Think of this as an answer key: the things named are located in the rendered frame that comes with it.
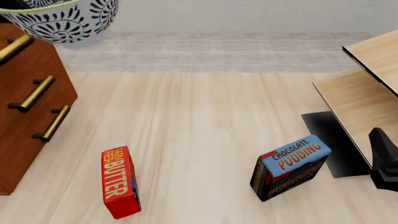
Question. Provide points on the blue chocolate pudding box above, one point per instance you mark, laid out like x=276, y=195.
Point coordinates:
x=293, y=154

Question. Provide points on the brown wooden cabinet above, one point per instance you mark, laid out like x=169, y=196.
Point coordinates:
x=21, y=149

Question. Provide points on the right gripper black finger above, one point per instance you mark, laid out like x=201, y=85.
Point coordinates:
x=384, y=151

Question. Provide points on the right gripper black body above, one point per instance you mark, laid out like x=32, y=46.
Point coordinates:
x=387, y=179

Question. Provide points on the red butter box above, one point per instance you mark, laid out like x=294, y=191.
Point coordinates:
x=116, y=182

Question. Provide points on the white bowl with black pattern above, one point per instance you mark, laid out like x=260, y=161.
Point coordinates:
x=62, y=25

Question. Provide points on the pale wooden two-layer shelf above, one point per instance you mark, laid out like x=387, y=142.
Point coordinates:
x=360, y=102

